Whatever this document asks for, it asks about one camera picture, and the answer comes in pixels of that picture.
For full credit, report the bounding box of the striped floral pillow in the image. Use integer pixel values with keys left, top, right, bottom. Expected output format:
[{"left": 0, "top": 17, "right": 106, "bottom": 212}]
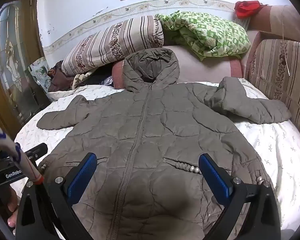
[{"left": 61, "top": 15, "right": 165, "bottom": 77}]

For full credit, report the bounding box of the wooden door with glass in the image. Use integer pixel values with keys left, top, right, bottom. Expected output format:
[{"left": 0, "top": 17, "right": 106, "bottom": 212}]
[{"left": 0, "top": 0, "right": 52, "bottom": 140}]

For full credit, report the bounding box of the person's left hand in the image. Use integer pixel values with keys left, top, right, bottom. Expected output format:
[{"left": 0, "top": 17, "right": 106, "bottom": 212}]
[{"left": 7, "top": 187, "right": 19, "bottom": 235}]

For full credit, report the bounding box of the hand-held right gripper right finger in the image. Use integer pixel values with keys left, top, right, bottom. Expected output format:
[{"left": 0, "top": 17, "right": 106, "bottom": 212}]
[{"left": 199, "top": 153, "right": 282, "bottom": 240}]

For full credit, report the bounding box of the grey quilted hooded jacket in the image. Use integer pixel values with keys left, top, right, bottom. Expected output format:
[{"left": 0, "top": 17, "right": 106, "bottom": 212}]
[{"left": 37, "top": 48, "right": 292, "bottom": 240}]

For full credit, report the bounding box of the red cloth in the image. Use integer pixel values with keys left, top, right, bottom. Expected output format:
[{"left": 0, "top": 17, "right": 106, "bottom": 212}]
[{"left": 234, "top": 1, "right": 268, "bottom": 19}]

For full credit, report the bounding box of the brown cloth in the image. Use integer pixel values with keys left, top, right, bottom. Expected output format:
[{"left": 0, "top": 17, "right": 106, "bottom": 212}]
[{"left": 47, "top": 60, "right": 74, "bottom": 92}]

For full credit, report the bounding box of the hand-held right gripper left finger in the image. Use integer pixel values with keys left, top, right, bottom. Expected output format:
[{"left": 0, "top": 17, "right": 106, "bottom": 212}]
[{"left": 15, "top": 152, "right": 98, "bottom": 240}]

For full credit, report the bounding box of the green patterned blanket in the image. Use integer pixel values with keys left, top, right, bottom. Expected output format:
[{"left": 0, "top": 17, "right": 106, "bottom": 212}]
[{"left": 155, "top": 10, "right": 251, "bottom": 61}]

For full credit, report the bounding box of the striped sofa cushion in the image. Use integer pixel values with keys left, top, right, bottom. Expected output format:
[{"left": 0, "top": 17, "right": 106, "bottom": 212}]
[{"left": 244, "top": 38, "right": 300, "bottom": 143}]

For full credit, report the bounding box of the white floral bed sheet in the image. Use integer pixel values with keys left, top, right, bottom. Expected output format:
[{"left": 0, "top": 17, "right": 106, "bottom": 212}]
[{"left": 14, "top": 79, "right": 300, "bottom": 233}]

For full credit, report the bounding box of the floral printed bag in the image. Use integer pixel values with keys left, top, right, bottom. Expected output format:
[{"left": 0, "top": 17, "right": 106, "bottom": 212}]
[{"left": 28, "top": 57, "right": 52, "bottom": 93}]

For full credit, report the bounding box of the pink bolster cushion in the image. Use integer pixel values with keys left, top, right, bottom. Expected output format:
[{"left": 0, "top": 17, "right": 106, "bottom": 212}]
[{"left": 112, "top": 44, "right": 243, "bottom": 90}]

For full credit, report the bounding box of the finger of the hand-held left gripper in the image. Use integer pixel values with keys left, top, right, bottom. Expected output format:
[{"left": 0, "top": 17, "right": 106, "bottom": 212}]
[{"left": 24, "top": 143, "right": 48, "bottom": 159}]

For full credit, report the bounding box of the black cloth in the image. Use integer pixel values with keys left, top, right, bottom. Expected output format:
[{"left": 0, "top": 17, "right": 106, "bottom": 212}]
[{"left": 78, "top": 73, "right": 114, "bottom": 89}]

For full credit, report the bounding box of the cream patterned cloth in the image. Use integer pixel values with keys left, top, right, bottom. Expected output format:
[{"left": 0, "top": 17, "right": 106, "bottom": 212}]
[{"left": 71, "top": 71, "right": 93, "bottom": 90}]

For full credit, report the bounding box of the beige padded cushion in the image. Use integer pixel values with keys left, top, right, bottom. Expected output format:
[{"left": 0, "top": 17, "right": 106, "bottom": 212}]
[{"left": 249, "top": 4, "right": 300, "bottom": 41}]

